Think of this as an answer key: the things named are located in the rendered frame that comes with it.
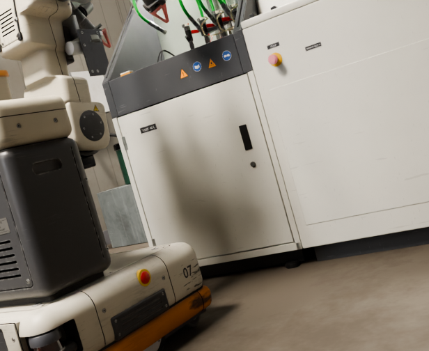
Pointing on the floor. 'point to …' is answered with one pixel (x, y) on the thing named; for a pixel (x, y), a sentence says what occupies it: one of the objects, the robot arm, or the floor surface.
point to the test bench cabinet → (248, 262)
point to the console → (359, 120)
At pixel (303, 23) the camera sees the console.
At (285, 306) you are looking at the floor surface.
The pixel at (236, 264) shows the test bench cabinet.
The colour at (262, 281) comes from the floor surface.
